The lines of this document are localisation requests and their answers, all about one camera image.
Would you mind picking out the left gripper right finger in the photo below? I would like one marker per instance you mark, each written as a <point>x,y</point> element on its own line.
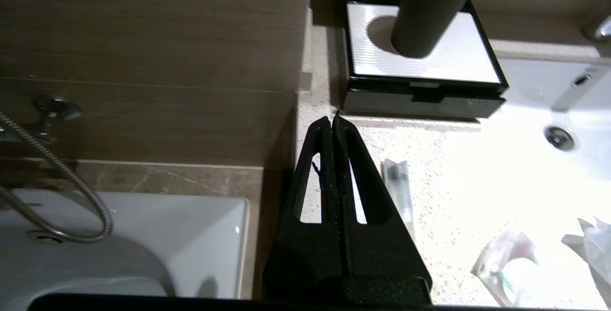
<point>382,258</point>

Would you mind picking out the toothbrush in clear packet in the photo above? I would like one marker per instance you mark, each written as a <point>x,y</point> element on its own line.
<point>398,191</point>

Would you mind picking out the white sink basin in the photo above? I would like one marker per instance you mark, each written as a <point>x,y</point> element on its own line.
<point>525,110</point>

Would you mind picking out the clear plastic packet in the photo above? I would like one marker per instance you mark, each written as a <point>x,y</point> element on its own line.
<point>506,263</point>

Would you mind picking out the black cup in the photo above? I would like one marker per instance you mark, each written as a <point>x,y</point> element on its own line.
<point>429,10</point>

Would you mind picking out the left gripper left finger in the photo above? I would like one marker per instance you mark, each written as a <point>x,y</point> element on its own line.
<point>305,258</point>

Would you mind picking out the chrome faucet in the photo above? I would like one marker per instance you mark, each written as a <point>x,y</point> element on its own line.
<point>602,28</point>

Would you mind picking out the chrome drain stopper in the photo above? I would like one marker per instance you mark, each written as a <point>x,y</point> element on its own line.
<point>559,138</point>

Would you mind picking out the chrome bath valve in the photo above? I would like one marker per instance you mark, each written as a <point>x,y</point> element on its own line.
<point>57,108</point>

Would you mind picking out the black box with white lid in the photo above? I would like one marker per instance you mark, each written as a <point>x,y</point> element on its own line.
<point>468,55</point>

